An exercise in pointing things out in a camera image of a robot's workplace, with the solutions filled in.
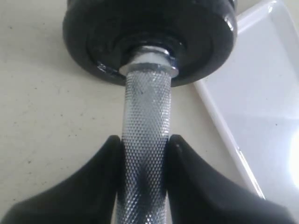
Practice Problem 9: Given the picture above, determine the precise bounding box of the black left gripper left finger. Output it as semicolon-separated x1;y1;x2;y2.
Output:
1;135;121;224

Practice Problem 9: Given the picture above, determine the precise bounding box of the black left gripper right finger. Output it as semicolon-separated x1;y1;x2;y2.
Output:
167;135;295;224

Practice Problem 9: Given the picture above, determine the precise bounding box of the black weight plate end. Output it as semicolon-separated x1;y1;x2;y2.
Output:
63;7;238;87

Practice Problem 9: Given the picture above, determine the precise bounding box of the chrome dumbbell bar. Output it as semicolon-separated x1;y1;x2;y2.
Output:
116;46;178;224

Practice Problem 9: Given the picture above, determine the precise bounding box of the white rectangular plastic tray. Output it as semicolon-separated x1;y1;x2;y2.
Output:
196;0;299;206

